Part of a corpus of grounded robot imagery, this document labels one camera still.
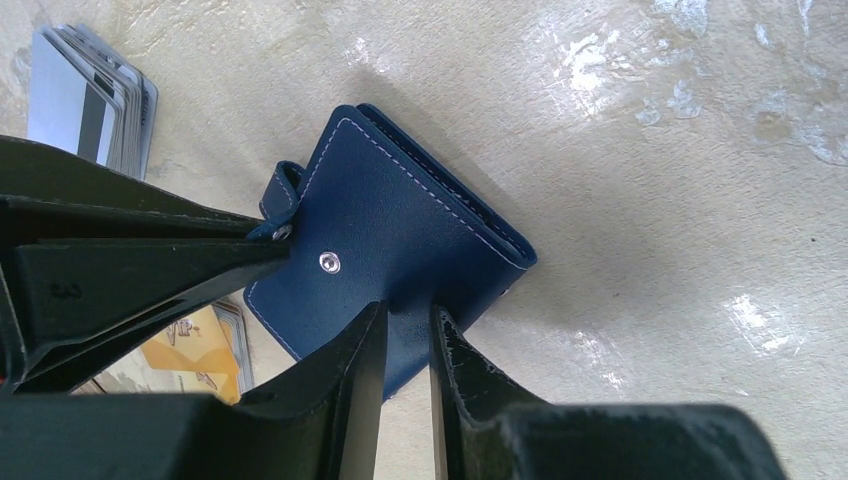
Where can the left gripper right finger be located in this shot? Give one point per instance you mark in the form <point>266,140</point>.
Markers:
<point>487,426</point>

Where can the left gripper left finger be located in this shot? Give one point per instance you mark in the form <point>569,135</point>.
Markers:
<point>319,419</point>

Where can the blue leather card holder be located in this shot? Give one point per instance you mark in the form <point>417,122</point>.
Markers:
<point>375,217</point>

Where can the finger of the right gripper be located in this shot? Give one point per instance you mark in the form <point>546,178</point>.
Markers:
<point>71,308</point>
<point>48,193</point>

